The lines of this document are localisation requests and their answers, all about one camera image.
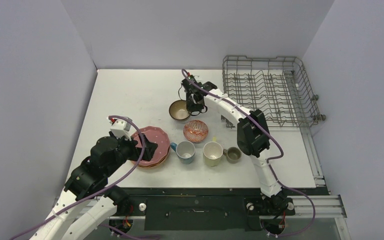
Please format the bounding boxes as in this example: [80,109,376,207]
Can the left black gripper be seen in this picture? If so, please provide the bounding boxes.
[105,131,158,176]

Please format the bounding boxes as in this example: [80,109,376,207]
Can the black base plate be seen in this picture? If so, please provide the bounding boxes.
[92,187,330,233]

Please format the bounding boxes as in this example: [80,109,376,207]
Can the red patterned bowl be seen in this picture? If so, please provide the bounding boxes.
[182,120,209,144]

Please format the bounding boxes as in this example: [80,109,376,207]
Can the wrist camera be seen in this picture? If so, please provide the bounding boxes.
[108,117,132,141]
[187,75,201,83]

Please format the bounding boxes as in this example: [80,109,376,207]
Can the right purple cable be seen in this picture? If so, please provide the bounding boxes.
[181,68,316,239]

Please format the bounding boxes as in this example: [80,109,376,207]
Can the pale yellow mug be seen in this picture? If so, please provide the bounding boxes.
[202,137,224,167]

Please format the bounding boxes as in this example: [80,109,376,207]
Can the grey wire dish rack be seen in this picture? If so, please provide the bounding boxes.
[222,55,327,128]

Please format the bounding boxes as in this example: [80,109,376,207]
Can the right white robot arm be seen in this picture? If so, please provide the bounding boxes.
[181,76,289,217]

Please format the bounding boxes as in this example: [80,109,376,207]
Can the pink dotted plate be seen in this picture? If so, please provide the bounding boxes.
[140,126,170,163]

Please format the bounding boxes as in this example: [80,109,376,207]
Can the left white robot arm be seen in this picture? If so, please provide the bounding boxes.
[32,133,159,240]

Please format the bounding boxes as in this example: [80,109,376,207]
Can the blue floral mug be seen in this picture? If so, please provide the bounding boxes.
[170,140,196,165]

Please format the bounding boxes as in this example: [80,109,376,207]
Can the black patterned bowl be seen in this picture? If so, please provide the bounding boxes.
[168,100,191,121]

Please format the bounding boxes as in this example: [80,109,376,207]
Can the small grey cup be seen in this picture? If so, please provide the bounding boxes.
[223,146,242,164]

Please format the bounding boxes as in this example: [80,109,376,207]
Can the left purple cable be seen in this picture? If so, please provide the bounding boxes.
[9,115,163,240]

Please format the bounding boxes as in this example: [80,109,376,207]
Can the purple cable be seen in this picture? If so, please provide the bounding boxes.
[181,68,316,239]
[9,115,163,240]

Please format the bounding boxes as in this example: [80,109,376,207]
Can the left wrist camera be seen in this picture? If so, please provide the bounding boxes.
[108,117,132,141]

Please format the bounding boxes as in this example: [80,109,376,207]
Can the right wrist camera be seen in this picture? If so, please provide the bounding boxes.
[187,75,201,83]

